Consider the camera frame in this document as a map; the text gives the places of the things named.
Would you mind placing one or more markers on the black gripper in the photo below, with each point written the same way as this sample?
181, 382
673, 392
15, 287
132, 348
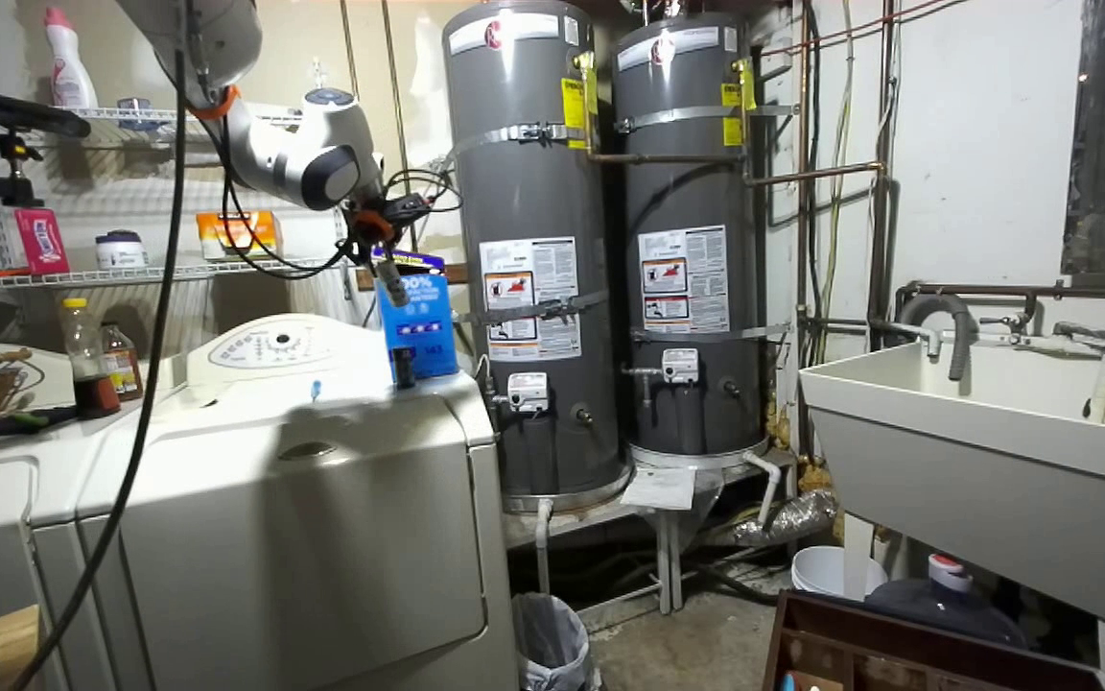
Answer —
385, 255

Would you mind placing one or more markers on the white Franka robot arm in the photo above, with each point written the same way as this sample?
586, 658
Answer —
310, 157

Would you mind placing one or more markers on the brown liquid bottle yellow cap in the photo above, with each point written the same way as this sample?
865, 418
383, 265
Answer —
94, 386

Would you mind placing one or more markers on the white bottle pink cap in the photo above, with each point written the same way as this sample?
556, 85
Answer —
66, 77

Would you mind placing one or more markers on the blue cardboard detergent box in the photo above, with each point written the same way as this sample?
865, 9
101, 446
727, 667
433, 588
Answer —
434, 327

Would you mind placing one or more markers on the small dark jar silver lid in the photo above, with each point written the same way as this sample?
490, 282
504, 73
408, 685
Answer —
405, 370

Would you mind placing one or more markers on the orange package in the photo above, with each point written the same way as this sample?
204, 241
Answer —
260, 232

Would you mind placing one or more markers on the grey water heater tank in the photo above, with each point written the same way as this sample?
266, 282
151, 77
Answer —
534, 194
689, 180

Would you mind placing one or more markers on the white jar dark lid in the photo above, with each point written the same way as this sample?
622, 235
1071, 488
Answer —
121, 255

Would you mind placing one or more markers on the brown glass jug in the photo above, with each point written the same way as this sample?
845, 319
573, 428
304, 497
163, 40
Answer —
127, 365

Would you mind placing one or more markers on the white washer with round panel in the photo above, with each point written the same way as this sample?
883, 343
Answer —
298, 552

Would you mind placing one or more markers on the pink card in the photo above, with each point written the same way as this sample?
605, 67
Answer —
40, 245

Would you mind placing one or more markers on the white heater stand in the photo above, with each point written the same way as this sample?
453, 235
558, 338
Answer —
671, 493

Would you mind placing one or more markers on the bin with plastic bag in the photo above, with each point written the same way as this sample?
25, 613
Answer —
556, 639

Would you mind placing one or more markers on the flat black tool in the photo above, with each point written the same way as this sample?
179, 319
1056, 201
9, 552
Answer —
18, 423

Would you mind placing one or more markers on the white plastic bucket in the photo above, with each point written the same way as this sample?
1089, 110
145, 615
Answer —
836, 571

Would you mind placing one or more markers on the metal sink faucet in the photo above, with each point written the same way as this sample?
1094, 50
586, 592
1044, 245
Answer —
956, 313

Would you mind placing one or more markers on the white utility sink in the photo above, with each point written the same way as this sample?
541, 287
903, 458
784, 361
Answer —
961, 499

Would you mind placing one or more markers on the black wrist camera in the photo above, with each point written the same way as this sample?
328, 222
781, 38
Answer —
408, 210

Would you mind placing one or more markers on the silver flexible duct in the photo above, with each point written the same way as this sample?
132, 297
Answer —
797, 519

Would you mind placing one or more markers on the metal wall pipes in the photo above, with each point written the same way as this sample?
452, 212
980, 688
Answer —
889, 245

